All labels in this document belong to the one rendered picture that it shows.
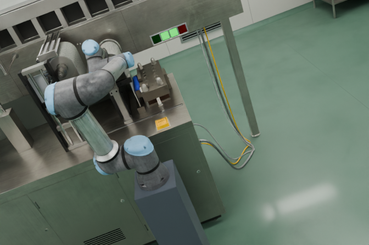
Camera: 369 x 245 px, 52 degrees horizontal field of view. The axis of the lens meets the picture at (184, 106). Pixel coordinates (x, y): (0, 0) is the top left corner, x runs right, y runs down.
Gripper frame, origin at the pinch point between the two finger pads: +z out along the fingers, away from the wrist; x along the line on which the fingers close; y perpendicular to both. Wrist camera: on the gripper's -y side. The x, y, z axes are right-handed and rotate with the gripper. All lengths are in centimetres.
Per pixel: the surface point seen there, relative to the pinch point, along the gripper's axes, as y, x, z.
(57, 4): 51, 17, 8
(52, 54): 15.8, 24.1, -9.4
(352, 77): -42, -186, 146
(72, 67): 8.7, 19.3, 1.1
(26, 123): 1, 73, 49
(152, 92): -17.3, -17.3, 16.8
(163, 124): -39.1, -17.3, 5.3
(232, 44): 6, -81, 66
